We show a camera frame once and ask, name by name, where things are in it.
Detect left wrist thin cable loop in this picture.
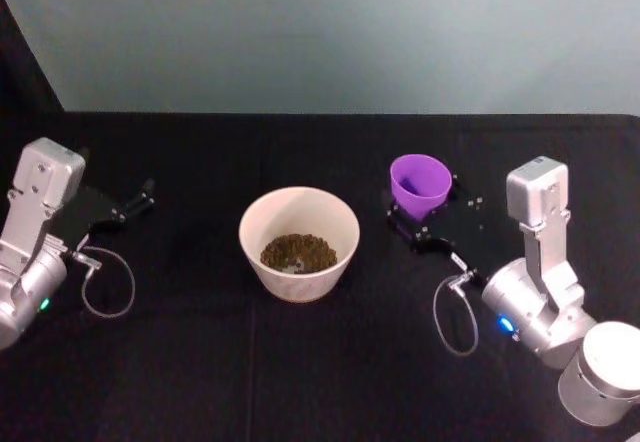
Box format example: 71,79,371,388
73,245,137,320

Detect wrist thin cable loop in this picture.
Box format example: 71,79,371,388
73,245,137,320
432,270,481,358

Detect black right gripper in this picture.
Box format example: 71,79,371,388
383,171,497,287

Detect brown pellets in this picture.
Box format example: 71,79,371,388
259,232,339,275

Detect right wrist thin cable loop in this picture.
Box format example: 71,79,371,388
432,270,481,358

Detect purple plastic cup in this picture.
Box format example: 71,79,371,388
389,153,454,223

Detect cream round bowl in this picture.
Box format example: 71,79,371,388
238,186,362,305

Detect black table cloth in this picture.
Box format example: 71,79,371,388
0,110,640,442

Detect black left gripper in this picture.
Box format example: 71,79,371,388
48,177,156,256

